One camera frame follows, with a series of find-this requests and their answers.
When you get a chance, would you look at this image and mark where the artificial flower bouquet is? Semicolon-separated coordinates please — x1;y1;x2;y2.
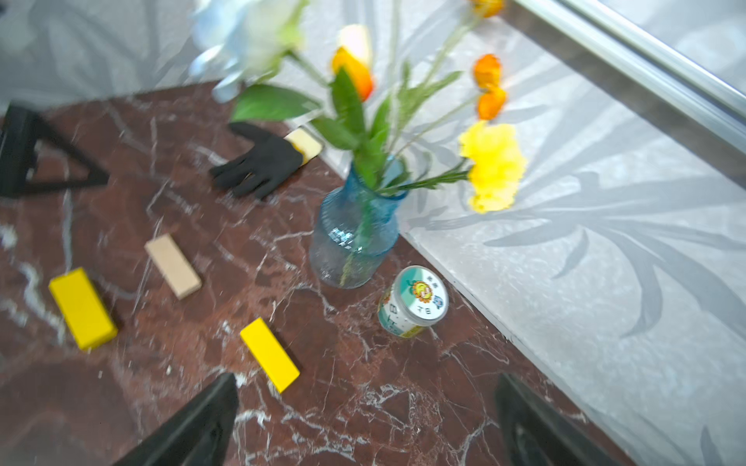
188;0;528;215

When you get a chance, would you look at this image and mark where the yellow block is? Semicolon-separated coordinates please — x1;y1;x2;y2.
240;318;300;393
49;268;119;351

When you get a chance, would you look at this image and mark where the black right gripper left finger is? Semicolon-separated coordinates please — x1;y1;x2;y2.
117;373;239;465

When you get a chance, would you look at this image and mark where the short natural wooden block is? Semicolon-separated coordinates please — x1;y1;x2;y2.
145;234;202;299

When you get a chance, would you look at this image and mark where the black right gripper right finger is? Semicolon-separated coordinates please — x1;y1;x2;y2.
495;374;619;466

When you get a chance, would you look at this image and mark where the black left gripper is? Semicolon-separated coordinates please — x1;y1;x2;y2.
1;104;110;198

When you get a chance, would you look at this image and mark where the blue glass vase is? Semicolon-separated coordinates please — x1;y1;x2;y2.
309;168;407;289

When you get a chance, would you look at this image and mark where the small green-lidded can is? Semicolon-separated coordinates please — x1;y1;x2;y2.
377;266;449;339

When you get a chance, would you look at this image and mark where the black and yellow work glove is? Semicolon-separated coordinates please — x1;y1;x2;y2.
209;122;324;199

